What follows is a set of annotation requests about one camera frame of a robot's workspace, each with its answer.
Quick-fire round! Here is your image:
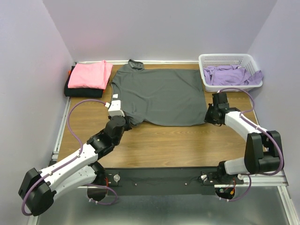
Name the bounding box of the dark grey t-shirt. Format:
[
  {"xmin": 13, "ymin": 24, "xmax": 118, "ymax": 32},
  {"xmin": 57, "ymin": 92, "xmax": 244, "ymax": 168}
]
[{"xmin": 111, "ymin": 60, "xmax": 207, "ymax": 127}]

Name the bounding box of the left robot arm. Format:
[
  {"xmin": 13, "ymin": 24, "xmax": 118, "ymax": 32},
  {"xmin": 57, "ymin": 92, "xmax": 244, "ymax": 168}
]
[{"xmin": 18, "ymin": 115, "xmax": 130, "ymax": 216}]

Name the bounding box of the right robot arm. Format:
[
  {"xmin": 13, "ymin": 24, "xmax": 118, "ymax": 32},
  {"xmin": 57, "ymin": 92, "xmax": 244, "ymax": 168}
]
[{"xmin": 205, "ymin": 92, "xmax": 284, "ymax": 184}]

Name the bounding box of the purple t-shirt in basket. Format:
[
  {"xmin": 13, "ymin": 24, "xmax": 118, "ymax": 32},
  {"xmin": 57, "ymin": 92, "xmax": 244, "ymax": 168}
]
[{"xmin": 203, "ymin": 65, "xmax": 263, "ymax": 86}]

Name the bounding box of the folded pink t-shirt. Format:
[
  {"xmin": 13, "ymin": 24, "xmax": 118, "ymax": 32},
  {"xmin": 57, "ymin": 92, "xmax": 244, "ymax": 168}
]
[{"xmin": 68, "ymin": 60, "xmax": 113, "ymax": 90}]

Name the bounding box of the folded black t-shirt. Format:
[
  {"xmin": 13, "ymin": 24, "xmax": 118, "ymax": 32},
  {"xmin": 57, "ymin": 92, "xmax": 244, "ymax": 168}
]
[{"xmin": 64, "ymin": 70, "xmax": 104, "ymax": 98}]

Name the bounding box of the white plastic laundry basket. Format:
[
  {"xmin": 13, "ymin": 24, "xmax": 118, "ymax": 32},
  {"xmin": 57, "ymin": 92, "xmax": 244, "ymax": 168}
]
[{"xmin": 199, "ymin": 54, "xmax": 263, "ymax": 92}]

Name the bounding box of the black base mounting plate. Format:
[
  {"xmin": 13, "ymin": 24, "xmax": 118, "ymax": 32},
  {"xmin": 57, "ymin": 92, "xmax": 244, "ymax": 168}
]
[{"xmin": 105, "ymin": 166, "xmax": 244, "ymax": 196}]

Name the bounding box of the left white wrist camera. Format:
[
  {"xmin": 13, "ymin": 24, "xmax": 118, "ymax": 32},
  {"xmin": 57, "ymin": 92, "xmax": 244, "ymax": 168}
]
[{"xmin": 105, "ymin": 100, "xmax": 125, "ymax": 117}]

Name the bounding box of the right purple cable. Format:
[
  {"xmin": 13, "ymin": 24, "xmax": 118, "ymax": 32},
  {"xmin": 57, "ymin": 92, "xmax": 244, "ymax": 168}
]
[{"xmin": 217, "ymin": 88, "xmax": 285, "ymax": 203}]

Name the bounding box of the purple cable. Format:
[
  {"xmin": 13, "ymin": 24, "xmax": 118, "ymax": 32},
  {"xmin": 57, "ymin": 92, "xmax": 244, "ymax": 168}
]
[
  {"xmin": 217, "ymin": 88, "xmax": 285, "ymax": 203},
  {"xmin": 21, "ymin": 99, "xmax": 119, "ymax": 216}
]

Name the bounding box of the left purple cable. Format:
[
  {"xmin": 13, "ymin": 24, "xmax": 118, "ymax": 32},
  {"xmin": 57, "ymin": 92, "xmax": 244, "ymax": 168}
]
[{"xmin": 21, "ymin": 99, "xmax": 119, "ymax": 216}]

